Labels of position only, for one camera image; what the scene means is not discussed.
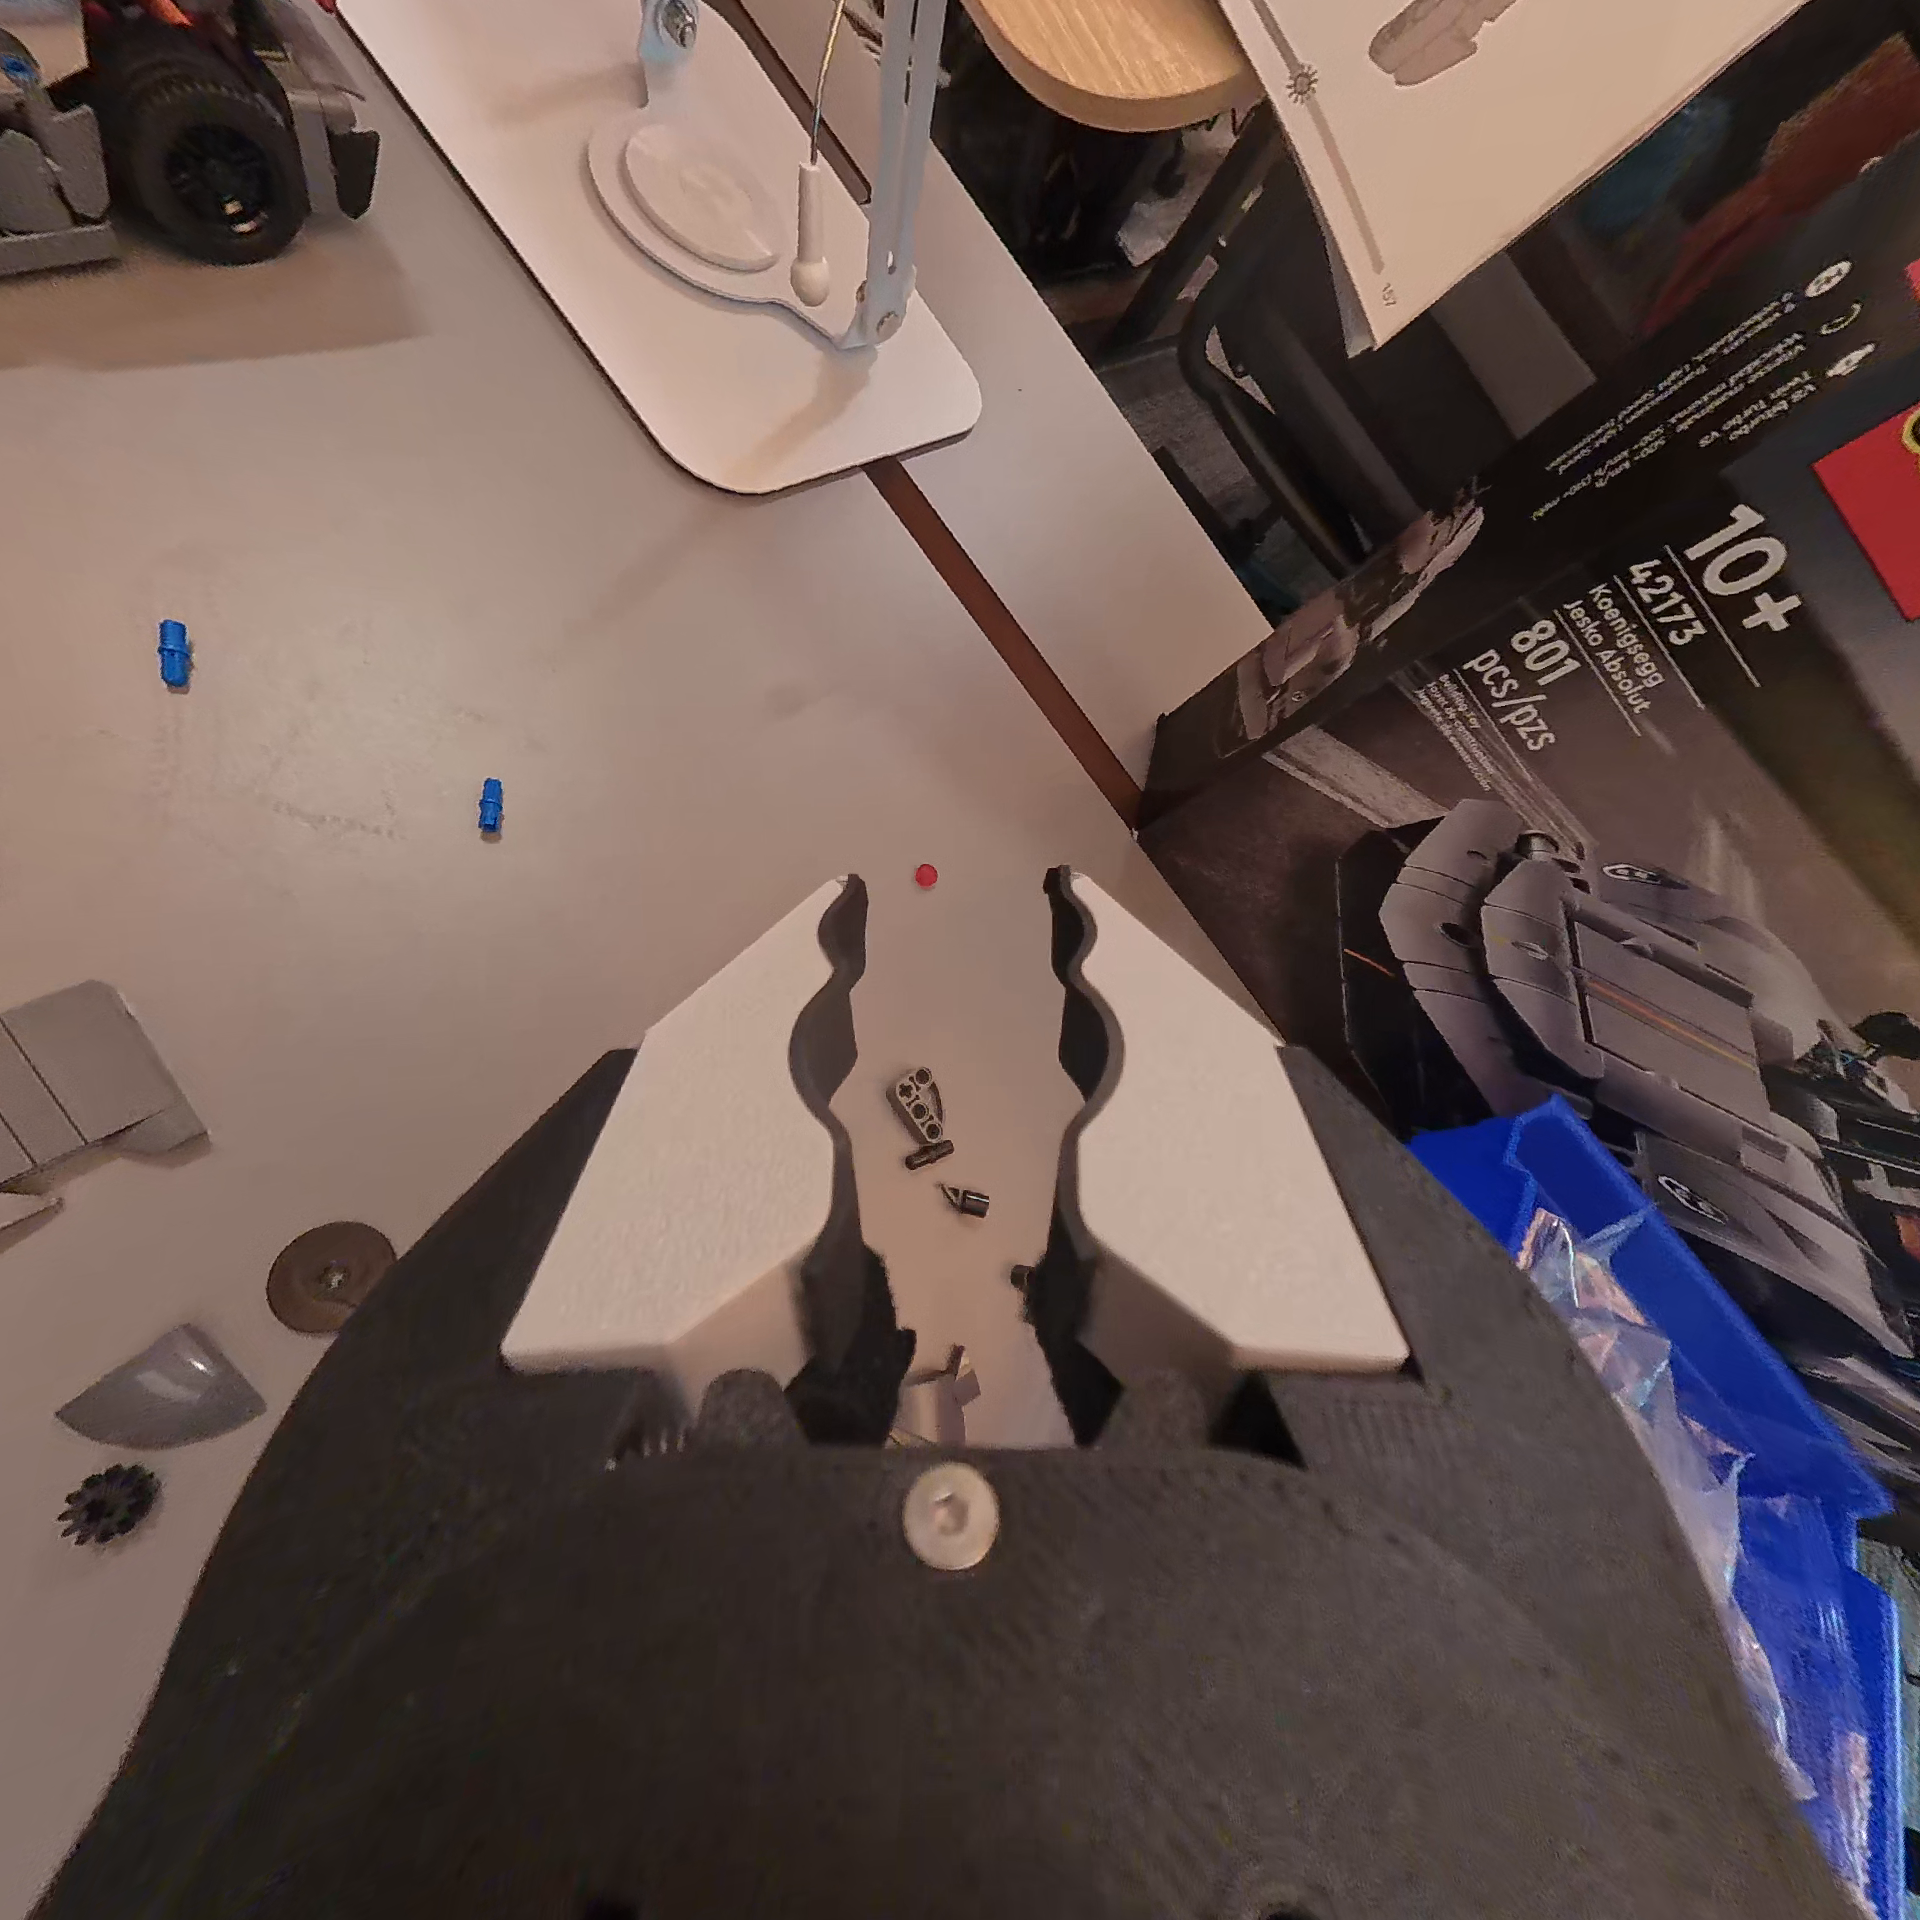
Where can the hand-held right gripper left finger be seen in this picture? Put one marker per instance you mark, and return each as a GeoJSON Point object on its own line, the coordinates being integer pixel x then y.
{"type": "Point", "coordinates": [672, 1199]}

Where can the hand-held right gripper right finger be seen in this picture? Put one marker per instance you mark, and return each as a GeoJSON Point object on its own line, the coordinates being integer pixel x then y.
{"type": "Point", "coordinates": [1227, 1199]}

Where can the grey lego panel assembly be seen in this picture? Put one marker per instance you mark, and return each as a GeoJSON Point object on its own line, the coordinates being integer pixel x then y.
{"type": "Point", "coordinates": [88, 1072]}

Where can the grey lego car model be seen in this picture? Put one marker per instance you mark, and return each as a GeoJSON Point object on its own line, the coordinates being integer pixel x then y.
{"type": "Point", "coordinates": [180, 151]}

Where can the grey triangular lego beam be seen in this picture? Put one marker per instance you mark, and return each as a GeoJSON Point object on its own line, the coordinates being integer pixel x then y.
{"type": "Point", "coordinates": [917, 1103]}

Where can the small grey lego piece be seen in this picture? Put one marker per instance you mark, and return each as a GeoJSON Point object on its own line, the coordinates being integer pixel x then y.
{"type": "Point", "coordinates": [943, 1378]}

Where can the black lego dish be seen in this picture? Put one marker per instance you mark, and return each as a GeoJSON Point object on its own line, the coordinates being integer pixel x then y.
{"type": "Point", "coordinates": [332, 1278]}

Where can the blue lego pin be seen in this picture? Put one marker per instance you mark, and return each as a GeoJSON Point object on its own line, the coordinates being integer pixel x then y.
{"type": "Point", "coordinates": [491, 807]}
{"type": "Point", "coordinates": [173, 656]}

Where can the grey curved lego shell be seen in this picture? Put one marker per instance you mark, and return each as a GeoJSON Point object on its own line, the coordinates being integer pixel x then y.
{"type": "Point", "coordinates": [163, 1388]}

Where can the black lego set box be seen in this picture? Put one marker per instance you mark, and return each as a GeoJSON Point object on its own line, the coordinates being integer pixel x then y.
{"type": "Point", "coordinates": [1649, 749]}

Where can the black lego gear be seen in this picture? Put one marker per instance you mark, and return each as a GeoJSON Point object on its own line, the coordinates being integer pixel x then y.
{"type": "Point", "coordinates": [109, 1502]}

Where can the blue plastic bin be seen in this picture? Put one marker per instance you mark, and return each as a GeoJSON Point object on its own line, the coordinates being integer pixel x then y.
{"type": "Point", "coordinates": [1770, 1395]}

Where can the white rounded board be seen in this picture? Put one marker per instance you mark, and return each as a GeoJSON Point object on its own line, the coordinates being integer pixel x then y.
{"type": "Point", "coordinates": [718, 390]}

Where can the white instruction booklet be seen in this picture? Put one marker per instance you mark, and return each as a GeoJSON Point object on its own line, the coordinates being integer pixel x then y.
{"type": "Point", "coordinates": [1498, 119]}

